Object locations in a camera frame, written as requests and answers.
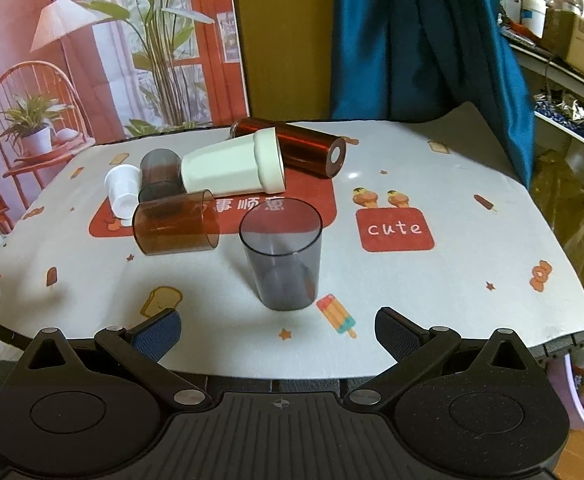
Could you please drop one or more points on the red metallic cup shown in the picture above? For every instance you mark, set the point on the red metallic cup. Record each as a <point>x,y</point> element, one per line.
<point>304,147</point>

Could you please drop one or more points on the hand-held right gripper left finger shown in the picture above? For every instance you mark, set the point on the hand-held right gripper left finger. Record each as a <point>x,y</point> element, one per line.
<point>158,336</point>

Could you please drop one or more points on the yellow plastic bag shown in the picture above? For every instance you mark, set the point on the yellow plastic bag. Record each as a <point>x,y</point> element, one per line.
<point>579,220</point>

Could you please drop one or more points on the large cream cup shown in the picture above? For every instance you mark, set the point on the large cream cup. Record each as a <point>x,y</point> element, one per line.
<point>227,165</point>

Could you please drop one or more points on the foil packets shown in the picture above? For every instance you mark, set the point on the foil packets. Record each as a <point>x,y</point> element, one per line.
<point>564,110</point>

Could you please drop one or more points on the white shelf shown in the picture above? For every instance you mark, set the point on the white shelf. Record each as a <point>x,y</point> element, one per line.
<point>557,67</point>

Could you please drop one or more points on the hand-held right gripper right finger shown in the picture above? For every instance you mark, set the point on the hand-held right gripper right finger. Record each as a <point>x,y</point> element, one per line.
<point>396,332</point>

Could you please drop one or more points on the cardboard box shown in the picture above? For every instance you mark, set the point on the cardboard box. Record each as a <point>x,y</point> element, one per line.
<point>579,37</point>

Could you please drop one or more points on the printed white tablecloth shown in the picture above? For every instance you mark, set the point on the printed white tablecloth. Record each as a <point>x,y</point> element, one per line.
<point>472,265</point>

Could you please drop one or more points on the brown transparent cup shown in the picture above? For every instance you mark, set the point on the brown transparent cup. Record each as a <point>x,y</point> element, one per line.
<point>174,227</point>

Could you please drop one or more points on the dark grey cup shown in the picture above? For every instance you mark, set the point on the dark grey cup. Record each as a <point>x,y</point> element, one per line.
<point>159,172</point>

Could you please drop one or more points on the small white cup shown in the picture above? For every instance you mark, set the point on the small white cup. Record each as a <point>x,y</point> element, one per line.
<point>122,190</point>

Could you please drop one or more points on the pink plastic basin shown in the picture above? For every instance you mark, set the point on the pink plastic basin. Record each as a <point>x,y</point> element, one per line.
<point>579,410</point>

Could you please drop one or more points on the blue curtain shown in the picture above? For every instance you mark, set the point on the blue curtain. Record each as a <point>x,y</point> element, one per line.
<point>422,40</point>

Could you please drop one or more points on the grey transparent cup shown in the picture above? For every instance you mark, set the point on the grey transparent cup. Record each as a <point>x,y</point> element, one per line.
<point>284,265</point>

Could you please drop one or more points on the white bottle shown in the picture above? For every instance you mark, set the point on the white bottle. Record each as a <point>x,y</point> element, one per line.
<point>534,10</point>

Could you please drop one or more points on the wall poster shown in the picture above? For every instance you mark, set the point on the wall poster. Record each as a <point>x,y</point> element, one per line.
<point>72,60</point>

